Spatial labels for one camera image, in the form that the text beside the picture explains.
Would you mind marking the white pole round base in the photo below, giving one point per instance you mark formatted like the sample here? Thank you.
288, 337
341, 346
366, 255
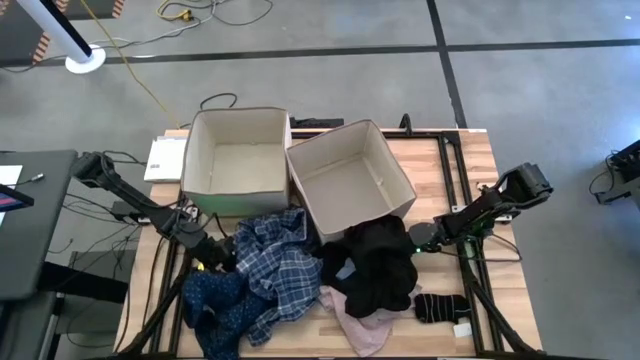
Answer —
50, 22

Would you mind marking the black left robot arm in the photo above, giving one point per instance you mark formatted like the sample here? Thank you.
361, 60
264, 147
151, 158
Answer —
130, 195

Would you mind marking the pink garment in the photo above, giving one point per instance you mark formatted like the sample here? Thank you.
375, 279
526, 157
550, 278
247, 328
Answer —
365, 332

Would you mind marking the black mat orange-striped edge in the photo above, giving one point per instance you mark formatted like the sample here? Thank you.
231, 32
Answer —
20, 30

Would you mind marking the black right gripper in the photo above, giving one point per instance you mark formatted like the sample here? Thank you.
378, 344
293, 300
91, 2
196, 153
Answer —
425, 235

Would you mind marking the white cardboard box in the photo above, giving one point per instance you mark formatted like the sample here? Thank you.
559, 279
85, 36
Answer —
165, 160

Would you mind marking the beige fabric storage bin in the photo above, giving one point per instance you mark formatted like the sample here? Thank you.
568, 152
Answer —
235, 170
345, 185

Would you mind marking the navy dotted garment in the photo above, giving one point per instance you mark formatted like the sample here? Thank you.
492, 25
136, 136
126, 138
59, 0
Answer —
215, 300

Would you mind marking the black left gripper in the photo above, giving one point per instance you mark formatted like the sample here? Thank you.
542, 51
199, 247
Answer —
217, 252

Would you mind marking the black desk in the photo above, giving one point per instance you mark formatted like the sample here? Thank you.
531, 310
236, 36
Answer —
40, 225

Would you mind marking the black striped sock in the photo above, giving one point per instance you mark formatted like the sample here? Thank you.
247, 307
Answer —
440, 307

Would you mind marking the black aluminium rig frame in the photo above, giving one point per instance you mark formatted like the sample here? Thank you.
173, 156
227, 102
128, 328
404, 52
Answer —
425, 134

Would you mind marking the black garment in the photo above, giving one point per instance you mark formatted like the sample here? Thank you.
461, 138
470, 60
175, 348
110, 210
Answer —
380, 270

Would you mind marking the white paper label tag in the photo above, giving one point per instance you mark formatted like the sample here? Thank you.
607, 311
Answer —
462, 330

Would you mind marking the blue plaid flannel shirt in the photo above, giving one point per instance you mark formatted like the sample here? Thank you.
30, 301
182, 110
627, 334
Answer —
280, 260

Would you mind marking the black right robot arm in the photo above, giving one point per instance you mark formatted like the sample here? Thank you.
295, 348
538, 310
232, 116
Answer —
480, 207

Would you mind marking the black clamp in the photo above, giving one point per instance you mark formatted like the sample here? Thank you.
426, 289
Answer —
406, 124

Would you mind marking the tablet screen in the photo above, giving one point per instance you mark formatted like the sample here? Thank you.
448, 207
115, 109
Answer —
12, 200

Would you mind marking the white paper sheet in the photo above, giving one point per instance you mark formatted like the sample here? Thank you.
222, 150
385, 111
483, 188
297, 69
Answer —
9, 176

